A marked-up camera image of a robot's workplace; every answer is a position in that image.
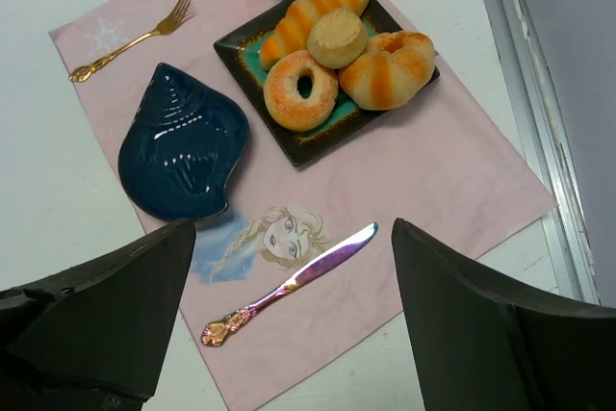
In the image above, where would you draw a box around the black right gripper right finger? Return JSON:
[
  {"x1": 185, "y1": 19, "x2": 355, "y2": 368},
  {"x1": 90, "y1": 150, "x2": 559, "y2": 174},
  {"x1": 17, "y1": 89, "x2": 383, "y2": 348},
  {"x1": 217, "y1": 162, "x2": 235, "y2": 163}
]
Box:
[{"x1": 392, "y1": 219, "x2": 615, "y2": 410}]

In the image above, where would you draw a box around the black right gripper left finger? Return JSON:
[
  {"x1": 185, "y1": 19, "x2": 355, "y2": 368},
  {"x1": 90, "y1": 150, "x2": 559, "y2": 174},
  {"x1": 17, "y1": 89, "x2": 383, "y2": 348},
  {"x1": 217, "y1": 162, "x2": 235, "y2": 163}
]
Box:
[{"x1": 1, "y1": 220, "x2": 196, "y2": 401}]

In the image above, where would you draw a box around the round beige bun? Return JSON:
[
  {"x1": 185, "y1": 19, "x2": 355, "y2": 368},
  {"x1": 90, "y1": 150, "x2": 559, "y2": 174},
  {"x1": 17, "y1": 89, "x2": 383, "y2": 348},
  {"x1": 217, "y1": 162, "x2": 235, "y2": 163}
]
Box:
[{"x1": 307, "y1": 8, "x2": 368, "y2": 69}]

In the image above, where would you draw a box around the round striped bread roll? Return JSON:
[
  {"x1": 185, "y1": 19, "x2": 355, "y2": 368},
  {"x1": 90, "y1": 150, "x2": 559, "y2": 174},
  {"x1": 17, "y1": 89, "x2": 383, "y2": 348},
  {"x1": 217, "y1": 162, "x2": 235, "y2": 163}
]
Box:
[{"x1": 339, "y1": 31, "x2": 435, "y2": 111}]

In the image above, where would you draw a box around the iridescent table knife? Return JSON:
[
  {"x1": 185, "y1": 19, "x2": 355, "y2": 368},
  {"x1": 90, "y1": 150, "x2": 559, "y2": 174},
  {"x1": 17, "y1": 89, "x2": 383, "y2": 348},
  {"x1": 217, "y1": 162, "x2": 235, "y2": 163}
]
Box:
[{"x1": 200, "y1": 221, "x2": 379, "y2": 347}]

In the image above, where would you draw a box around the dark blue shell plate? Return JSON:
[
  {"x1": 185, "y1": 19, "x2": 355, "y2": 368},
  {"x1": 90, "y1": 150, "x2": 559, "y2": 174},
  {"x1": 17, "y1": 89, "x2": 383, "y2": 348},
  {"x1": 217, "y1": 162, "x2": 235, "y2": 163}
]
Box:
[{"x1": 117, "y1": 63, "x2": 249, "y2": 221}]

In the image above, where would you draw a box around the gold fork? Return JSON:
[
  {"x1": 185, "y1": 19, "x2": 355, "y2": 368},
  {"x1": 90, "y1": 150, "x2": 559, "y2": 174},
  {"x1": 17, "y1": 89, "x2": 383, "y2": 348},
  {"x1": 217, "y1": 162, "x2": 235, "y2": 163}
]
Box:
[{"x1": 68, "y1": 0, "x2": 193, "y2": 83}]

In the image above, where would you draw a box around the sugared orange donut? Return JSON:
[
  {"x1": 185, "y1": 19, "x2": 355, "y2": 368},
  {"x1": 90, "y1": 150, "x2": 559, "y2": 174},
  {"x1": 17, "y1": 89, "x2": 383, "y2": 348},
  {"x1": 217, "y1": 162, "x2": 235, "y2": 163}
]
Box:
[{"x1": 263, "y1": 50, "x2": 338, "y2": 132}]

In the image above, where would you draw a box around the long striped croissant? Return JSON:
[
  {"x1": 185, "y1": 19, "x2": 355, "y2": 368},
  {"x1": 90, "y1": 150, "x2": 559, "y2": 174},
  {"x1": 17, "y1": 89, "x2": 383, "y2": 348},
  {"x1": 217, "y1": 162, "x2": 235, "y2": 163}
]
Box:
[{"x1": 259, "y1": 0, "x2": 369, "y2": 70}]

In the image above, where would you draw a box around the aluminium table edge rail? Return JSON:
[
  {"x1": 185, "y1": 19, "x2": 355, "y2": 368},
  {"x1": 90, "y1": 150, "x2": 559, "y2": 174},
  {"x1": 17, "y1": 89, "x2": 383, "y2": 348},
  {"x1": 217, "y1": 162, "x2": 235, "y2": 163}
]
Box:
[{"x1": 483, "y1": 0, "x2": 601, "y2": 304}]

